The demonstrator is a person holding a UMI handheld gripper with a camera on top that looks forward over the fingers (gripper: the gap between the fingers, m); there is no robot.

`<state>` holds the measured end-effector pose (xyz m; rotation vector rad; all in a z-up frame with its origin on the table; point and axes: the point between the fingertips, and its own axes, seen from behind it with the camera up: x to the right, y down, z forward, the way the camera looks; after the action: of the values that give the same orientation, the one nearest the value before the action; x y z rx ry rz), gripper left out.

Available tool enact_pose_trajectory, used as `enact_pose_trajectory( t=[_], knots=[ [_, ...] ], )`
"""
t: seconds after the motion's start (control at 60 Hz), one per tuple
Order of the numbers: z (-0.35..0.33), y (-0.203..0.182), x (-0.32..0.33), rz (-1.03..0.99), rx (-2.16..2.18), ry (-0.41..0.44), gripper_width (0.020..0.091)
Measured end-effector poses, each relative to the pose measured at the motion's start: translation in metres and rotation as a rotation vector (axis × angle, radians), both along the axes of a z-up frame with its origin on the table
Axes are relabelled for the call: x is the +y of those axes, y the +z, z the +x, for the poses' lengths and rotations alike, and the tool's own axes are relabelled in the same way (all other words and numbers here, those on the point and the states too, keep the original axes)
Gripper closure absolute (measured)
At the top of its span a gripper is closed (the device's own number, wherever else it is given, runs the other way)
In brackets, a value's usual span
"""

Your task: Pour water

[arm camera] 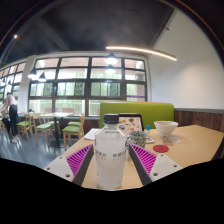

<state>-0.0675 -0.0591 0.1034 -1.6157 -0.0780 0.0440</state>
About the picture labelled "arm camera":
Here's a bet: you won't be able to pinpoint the long curved linear ceiling light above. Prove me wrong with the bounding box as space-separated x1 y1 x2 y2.
105 45 178 62

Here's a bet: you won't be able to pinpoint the flat round red coaster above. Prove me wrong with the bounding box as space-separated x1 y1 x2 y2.
152 144 170 154

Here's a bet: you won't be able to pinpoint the wooden dining table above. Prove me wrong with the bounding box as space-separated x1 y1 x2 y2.
39 112 74 148

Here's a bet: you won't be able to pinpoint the clear plastic wrapper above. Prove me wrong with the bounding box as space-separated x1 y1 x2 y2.
163 134 183 146

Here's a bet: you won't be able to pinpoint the group of green-seated wooden chairs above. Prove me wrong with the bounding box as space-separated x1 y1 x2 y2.
0 113 86 148

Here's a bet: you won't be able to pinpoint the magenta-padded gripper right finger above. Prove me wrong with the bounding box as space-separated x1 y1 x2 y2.
128 143 184 186

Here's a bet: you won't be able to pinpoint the clear water bottle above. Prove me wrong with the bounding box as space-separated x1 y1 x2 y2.
94 113 129 190

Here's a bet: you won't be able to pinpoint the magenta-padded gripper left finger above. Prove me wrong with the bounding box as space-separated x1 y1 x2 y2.
43 143 95 187

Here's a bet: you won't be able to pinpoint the green upholstered bench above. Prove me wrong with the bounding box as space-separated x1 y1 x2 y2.
99 101 175 129

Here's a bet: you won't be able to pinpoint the person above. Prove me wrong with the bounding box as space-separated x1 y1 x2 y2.
2 92 19 144
0 106 11 135

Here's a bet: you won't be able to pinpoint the group of black pendant lamps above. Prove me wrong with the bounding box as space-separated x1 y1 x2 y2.
0 52 119 86

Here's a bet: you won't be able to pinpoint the white paper sheets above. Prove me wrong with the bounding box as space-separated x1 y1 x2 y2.
83 128 101 141

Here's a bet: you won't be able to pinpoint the speckled green patterned cup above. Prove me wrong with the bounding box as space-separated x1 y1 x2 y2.
127 130 149 150

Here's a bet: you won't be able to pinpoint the white ceramic bowl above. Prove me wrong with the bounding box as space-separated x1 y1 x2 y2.
153 120 179 137

